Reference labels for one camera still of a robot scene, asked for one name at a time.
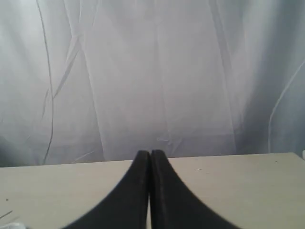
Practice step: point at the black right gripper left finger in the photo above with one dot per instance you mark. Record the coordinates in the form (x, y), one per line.
(126, 206)

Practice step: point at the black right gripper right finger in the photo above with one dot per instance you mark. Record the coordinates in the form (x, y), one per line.
(174, 205)

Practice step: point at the white plastic tray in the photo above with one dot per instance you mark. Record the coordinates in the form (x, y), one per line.
(13, 225)

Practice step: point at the white backdrop curtain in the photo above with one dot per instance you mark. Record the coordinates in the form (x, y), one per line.
(99, 80)

